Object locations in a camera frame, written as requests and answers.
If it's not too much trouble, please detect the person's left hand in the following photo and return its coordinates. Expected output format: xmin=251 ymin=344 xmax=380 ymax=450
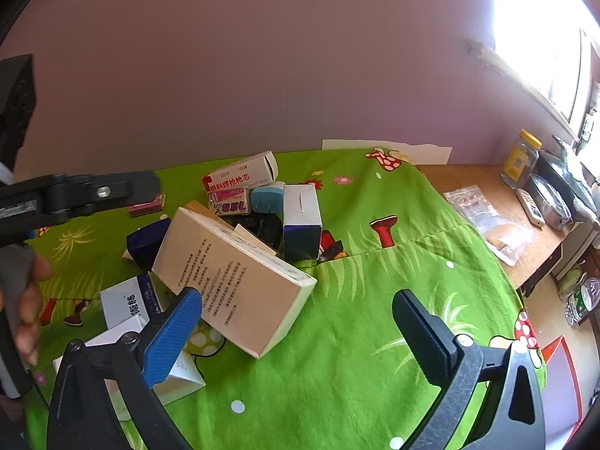
xmin=0 ymin=249 xmax=53 ymax=366

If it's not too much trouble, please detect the clear water bottle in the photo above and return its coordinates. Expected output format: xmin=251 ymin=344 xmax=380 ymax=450
xmin=565 ymin=277 xmax=600 ymax=327

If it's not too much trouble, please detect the green mushroom printed blanket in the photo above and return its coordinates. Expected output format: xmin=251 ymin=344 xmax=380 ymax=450
xmin=21 ymin=146 xmax=548 ymax=450

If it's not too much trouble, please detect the metal pot with lid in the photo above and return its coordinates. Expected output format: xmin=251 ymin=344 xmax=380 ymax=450
xmin=529 ymin=173 xmax=575 ymax=232

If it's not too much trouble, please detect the plain white box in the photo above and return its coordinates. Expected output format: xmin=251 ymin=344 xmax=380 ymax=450
xmin=52 ymin=314 xmax=207 ymax=422

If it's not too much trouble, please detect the teal round case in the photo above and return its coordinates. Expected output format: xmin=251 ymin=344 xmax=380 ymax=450
xmin=250 ymin=185 xmax=286 ymax=215

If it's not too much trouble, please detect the small pink and white box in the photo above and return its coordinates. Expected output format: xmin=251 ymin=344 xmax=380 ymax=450
xmin=207 ymin=188 xmax=251 ymax=219

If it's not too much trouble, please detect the black wok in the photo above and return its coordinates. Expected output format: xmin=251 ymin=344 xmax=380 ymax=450
xmin=538 ymin=135 xmax=600 ymax=223

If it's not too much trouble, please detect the black round object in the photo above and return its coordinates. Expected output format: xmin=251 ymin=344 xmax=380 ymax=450
xmin=233 ymin=213 xmax=285 ymax=258

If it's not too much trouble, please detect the blue and white carton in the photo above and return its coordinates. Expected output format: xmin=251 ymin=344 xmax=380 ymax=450
xmin=282 ymin=184 xmax=323 ymax=263

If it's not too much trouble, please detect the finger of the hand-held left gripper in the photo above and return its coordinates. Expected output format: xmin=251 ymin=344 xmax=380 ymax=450
xmin=0 ymin=171 xmax=162 ymax=247

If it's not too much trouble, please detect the wooden windowsill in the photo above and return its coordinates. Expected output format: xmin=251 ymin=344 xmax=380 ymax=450
xmin=466 ymin=37 xmax=582 ymax=144

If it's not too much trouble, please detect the wooden desk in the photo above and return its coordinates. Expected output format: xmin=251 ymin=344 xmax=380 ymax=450
xmin=417 ymin=164 xmax=570 ymax=291

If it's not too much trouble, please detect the clear plastic bag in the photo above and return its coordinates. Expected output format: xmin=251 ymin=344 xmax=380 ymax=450
xmin=443 ymin=185 xmax=536 ymax=266

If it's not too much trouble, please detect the white box with blue stripe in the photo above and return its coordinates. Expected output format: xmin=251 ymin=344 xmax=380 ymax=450
xmin=100 ymin=273 xmax=172 ymax=331

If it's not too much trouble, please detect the clear jar with yellow lid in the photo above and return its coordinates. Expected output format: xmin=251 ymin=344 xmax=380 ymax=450
xmin=500 ymin=129 xmax=543 ymax=189

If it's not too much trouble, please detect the dark blue box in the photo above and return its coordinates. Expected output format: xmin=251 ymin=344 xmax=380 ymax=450
xmin=126 ymin=218 xmax=172 ymax=273

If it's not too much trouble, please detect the white paper on wall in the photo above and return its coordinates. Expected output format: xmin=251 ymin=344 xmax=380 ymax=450
xmin=322 ymin=139 xmax=453 ymax=166

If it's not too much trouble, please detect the large white printed box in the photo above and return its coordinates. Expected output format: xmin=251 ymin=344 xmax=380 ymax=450
xmin=152 ymin=206 xmax=318 ymax=359

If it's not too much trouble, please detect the red storage box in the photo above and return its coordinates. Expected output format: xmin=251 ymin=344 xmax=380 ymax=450
xmin=538 ymin=335 xmax=588 ymax=438

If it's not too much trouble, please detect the white remote control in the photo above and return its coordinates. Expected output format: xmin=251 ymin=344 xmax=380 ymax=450
xmin=516 ymin=188 xmax=547 ymax=227

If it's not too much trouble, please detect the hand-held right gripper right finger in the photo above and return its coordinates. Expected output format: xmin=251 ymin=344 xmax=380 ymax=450
xmin=393 ymin=289 xmax=547 ymax=450

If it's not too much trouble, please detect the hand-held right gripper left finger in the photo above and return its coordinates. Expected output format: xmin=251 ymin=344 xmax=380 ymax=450
xmin=47 ymin=288 xmax=203 ymax=450

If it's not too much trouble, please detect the white box with red label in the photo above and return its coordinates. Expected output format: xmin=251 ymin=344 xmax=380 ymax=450
xmin=202 ymin=151 xmax=278 ymax=193

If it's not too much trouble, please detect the window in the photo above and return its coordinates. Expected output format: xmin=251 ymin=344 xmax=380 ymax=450
xmin=490 ymin=0 xmax=600 ymax=127

